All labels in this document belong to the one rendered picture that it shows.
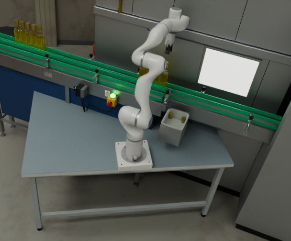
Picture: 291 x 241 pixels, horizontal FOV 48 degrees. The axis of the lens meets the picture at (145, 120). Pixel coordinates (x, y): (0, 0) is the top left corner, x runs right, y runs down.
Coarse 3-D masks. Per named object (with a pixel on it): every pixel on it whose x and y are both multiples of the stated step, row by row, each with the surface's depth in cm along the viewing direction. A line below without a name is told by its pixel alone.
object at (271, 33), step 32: (96, 0) 260; (128, 0) 250; (160, 0) 241; (192, 0) 233; (224, 0) 226; (256, 0) 218; (288, 0) 212; (96, 32) 276; (128, 32) 265; (192, 32) 244; (224, 32) 238; (256, 32) 230; (288, 32) 222; (128, 64) 282; (288, 64) 232; (224, 96) 267; (256, 96) 257; (288, 96) 248
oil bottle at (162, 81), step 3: (165, 72) 254; (162, 75) 256; (165, 75) 255; (159, 78) 259; (162, 78) 257; (165, 78) 256; (159, 81) 260; (162, 81) 259; (165, 81) 258; (159, 84) 261; (162, 84) 260; (165, 84) 260
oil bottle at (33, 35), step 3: (33, 24) 276; (33, 27) 276; (33, 30) 277; (33, 33) 279; (36, 33) 280; (33, 36) 280; (33, 39) 281; (33, 42) 283; (36, 42) 282; (33, 45) 285; (36, 45) 284
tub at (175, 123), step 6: (168, 114) 259; (174, 114) 260; (180, 114) 258; (186, 114) 256; (162, 120) 245; (168, 120) 258; (174, 120) 259; (180, 120) 260; (186, 120) 249; (168, 126) 242; (174, 126) 253; (180, 126) 254
